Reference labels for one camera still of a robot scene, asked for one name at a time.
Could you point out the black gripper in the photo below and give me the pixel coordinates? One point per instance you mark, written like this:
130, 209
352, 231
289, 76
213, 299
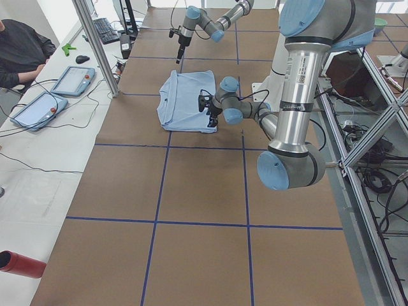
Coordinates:
214, 113
182, 41

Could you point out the light blue t-shirt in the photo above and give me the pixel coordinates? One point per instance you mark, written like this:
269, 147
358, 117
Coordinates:
178, 109

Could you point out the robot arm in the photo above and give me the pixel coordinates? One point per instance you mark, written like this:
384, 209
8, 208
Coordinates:
215, 29
312, 30

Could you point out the black power adapter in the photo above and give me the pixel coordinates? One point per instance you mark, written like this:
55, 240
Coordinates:
125, 46

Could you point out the black keyboard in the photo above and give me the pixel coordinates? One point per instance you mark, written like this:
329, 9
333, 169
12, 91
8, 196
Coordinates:
105, 31

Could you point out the black computer mouse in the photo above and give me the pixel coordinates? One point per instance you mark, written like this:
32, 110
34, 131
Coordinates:
80, 59

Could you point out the brown paper table cover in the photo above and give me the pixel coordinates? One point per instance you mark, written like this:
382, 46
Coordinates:
174, 218

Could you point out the upper blue teach pendant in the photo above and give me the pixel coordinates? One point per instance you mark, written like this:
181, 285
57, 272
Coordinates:
74, 81

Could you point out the blue teach pendant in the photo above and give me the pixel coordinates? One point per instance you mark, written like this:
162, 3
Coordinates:
74, 81
40, 111

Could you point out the green plastic tool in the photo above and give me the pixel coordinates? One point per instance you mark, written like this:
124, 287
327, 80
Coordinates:
67, 48

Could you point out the lower blue teach pendant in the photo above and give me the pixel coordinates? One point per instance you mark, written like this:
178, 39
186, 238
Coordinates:
40, 111

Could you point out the person in black shirt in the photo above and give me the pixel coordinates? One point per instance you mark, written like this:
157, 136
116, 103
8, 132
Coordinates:
24, 53

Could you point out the red bottle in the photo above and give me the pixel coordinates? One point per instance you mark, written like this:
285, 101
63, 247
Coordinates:
18, 264

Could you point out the white central robot pedestal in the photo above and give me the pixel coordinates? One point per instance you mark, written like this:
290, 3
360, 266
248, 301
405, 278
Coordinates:
272, 87

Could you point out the aluminium frame post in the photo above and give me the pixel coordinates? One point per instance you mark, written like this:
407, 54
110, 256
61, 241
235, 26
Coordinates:
85, 19

